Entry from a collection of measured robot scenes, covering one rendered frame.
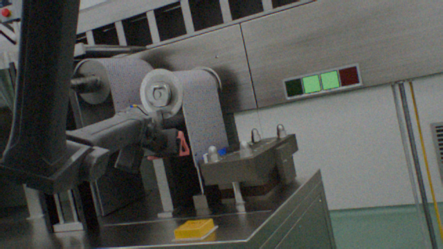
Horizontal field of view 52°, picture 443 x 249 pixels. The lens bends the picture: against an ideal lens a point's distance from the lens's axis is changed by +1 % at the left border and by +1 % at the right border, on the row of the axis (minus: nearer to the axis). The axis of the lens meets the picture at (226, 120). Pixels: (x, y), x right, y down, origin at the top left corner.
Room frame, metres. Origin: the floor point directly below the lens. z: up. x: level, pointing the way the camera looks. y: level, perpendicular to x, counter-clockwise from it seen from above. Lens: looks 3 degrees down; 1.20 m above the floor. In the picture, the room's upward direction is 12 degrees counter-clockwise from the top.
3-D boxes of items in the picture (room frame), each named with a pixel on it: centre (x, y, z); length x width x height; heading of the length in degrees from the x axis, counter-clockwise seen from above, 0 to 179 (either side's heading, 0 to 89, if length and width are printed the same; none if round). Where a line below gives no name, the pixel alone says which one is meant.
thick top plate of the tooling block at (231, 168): (1.40, -0.06, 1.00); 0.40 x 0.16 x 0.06; 154
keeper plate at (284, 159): (1.37, -0.15, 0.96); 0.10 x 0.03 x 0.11; 154
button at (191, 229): (1.05, 0.13, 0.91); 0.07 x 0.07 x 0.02; 64
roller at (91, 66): (1.56, 0.34, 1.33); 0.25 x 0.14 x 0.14; 154
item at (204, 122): (1.41, 0.06, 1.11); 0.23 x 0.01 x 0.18; 154
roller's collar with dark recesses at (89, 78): (1.42, 0.40, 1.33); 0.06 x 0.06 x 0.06; 64
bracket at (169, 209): (1.31, 0.22, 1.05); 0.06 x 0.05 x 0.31; 154
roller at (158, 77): (1.44, 0.12, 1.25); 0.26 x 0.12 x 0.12; 154
